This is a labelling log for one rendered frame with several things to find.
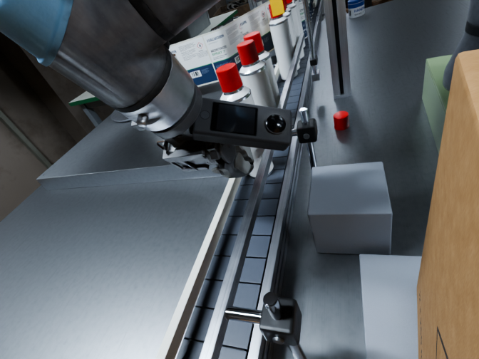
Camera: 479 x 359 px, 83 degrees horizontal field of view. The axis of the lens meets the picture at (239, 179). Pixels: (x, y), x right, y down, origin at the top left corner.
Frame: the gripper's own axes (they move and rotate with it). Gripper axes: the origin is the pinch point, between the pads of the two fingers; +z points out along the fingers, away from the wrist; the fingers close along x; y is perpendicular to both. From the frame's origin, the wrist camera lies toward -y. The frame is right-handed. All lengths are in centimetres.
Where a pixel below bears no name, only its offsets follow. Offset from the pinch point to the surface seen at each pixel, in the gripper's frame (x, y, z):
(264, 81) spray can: -16.6, -1.5, 0.3
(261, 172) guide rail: 3.2, -3.6, -5.0
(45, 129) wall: -103, 268, 105
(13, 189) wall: -37, 272, 97
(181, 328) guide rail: 23.4, 3.7, -10.2
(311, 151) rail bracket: -3.1, -9.2, 3.8
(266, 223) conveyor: 9.6, -2.5, 0.7
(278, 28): -45.1, 0.5, 15.5
